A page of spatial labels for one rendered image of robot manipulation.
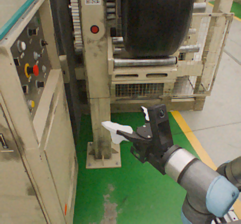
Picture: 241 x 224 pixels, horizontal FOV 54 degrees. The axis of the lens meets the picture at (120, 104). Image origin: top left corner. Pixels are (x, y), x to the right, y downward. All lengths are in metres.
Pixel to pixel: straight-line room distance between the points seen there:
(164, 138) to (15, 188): 0.67
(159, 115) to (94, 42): 0.81
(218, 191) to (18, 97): 0.56
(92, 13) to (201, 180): 0.95
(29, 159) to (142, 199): 1.02
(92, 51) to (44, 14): 0.32
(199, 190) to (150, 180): 1.29
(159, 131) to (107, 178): 1.28
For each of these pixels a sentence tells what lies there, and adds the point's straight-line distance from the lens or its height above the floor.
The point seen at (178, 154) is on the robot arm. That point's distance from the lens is 0.58.
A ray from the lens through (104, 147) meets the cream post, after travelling 1.81.
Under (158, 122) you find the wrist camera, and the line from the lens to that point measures 0.58.
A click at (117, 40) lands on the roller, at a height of 0.91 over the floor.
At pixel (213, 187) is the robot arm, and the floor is 1.08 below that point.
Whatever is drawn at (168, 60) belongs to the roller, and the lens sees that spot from 1.31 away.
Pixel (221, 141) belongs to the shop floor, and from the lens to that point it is 2.24.
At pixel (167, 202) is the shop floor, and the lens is 1.76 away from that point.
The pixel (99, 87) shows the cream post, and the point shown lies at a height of 0.70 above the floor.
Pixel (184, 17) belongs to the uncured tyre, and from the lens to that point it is 1.11.
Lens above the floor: 1.51
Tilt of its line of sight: 38 degrees down
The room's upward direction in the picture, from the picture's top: straight up
